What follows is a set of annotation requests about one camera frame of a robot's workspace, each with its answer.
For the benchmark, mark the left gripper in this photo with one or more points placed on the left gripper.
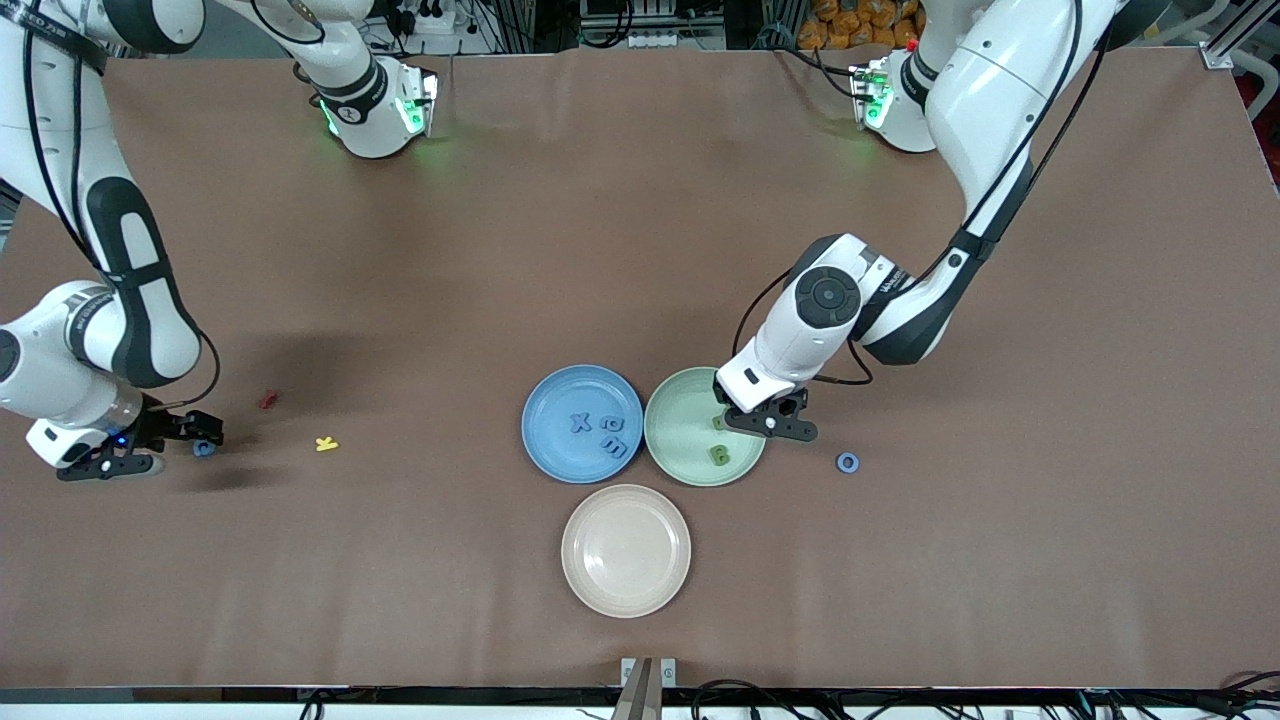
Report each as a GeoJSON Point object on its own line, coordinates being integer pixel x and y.
{"type": "Point", "coordinates": [790, 405]}

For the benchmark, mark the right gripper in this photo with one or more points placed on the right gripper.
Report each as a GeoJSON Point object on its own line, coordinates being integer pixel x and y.
{"type": "Point", "coordinates": [160, 424]}

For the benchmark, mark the green letter B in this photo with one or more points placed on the green letter B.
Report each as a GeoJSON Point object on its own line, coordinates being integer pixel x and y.
{"type": "Point", "coordinates": [719, 456]}

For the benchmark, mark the blue letter E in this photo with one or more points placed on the blue letter E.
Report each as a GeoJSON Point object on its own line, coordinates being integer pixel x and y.
{"type": "Point", "coordinates": [614, 449]}

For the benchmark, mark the blue rounded letter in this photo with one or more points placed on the blue rounded letter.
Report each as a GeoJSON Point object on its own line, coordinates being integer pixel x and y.
{"type": "Point", "coordinates": [606, 427]}

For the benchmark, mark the blue letter X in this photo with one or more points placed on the blue letter X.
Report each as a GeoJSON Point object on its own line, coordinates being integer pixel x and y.
{"type": "Point", "coordinates": [581, 423]}

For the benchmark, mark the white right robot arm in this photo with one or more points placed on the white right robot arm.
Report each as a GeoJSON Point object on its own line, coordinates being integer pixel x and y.
{"type": "Point", "coordinates": [150, 300]}

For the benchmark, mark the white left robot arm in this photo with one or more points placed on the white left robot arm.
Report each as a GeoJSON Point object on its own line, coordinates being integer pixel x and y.
{"type": "Point", "coordinates": [990, 90]}

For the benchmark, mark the green plate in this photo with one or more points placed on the green plate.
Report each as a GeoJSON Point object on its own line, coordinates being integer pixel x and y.
{"type": "Point", "coordinates": [680, 420]}

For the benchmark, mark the blue letter O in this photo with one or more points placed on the blue letter O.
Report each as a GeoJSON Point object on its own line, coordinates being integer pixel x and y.
{"type": "Point", "coordinates": [840, 463]}

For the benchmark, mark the beige plate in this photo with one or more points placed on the beige plate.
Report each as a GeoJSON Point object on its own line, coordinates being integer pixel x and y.
{"type": "Point", "coordinates": [626, 550]}

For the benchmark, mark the blue plate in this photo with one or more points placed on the blue plate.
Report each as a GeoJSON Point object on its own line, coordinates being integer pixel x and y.
{"type": "Point", "coordinates": [555, 400]}

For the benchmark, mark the black table edge strip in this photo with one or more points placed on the black table edge strip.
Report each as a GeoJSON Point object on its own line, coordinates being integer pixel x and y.
{"type": "Point", "coordinates": [400, 694]}

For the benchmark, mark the white power strip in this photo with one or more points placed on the white power strip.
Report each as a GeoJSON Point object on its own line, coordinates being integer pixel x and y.
{"type": "Point", "coordinates": [430, 22]}
{"type": "Point", "coordinates": [660, 40]}

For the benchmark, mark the bag of orange fruit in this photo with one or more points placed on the bag of orange fruit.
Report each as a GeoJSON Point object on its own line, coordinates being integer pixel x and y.
{"type": "Point", "coordinates": [840, 20]}

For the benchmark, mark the white bracket plate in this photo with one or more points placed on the white bracket plate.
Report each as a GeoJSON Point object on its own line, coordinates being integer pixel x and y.
{"type": "Point", "coordinates": [668, 672]}

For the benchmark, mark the metal post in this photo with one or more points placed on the metal post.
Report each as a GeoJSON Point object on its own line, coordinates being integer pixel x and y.
{"type": "Point", "coordinates": [640, 700]}

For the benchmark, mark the aluminium frame profile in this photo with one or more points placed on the aluminium frame profile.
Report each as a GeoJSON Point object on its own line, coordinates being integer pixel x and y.
{"type": "Point", "coordinates": [1245, 25]}

